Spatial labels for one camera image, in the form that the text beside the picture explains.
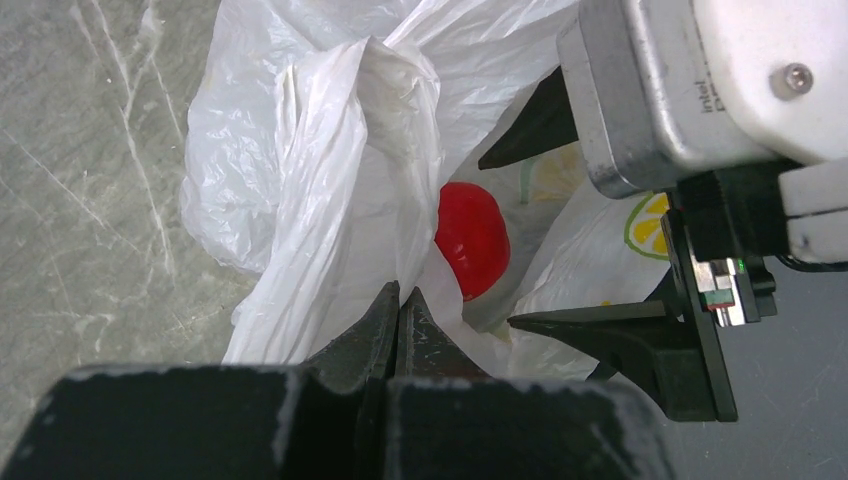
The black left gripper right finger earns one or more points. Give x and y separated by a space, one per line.
442 427

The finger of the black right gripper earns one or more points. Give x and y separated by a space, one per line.
545 123
616 344

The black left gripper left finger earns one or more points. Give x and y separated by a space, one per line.
321 419

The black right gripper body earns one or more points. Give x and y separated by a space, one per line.
722 265

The white printed plastic bag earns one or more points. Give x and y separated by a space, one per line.
318 143

